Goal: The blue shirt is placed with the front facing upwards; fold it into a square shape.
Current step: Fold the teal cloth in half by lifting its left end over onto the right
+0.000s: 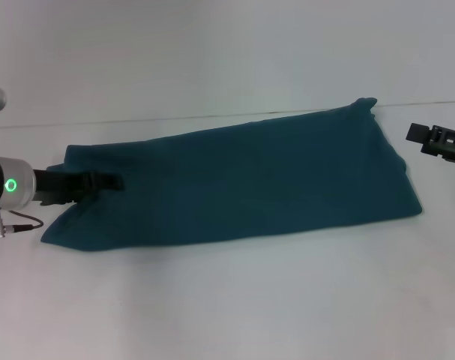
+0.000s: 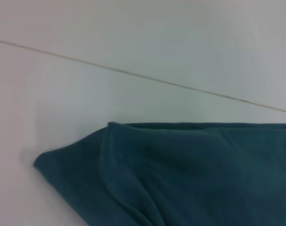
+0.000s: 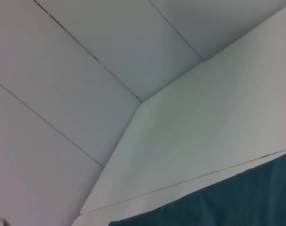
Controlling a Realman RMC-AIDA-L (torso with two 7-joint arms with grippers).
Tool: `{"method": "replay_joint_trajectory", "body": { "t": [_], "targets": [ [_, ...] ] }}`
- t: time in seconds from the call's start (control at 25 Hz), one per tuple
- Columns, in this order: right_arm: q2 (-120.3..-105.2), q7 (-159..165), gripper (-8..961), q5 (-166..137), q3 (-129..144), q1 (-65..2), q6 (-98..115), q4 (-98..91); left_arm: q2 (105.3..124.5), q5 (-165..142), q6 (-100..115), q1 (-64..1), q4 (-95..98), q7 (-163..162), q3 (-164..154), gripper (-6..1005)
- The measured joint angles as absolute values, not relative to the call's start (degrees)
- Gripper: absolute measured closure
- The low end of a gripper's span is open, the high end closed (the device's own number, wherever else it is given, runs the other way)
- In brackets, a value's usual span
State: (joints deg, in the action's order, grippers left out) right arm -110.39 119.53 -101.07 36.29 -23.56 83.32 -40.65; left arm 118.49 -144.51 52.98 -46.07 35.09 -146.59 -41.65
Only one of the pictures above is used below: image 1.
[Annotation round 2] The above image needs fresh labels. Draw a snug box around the teal FREE print t-shirt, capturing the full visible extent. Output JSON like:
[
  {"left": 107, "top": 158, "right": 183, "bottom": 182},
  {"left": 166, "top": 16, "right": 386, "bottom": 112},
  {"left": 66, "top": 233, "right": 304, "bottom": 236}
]
[{"left": 40, "top": 96, "right": 425, "bottom": 253}]

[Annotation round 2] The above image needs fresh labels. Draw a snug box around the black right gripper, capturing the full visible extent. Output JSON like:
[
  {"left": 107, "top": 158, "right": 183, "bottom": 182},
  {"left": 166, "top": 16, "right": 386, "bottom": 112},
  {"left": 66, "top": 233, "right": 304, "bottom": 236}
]
[{"left": 405, "top": 121, "right": 455, "bottom": 167}]

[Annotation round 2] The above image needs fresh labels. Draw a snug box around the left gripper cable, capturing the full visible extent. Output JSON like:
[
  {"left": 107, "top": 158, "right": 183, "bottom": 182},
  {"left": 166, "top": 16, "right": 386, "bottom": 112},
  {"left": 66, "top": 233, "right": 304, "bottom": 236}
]
[{"left": 0, "top": 208, "right": 45, "bottom": 241}]

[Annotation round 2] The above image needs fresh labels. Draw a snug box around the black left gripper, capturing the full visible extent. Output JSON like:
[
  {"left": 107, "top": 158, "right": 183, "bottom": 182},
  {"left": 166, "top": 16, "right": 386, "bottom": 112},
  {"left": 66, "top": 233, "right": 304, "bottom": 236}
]
[{"left": 31, "top": 168, "right": 125, "bottom": 206}]

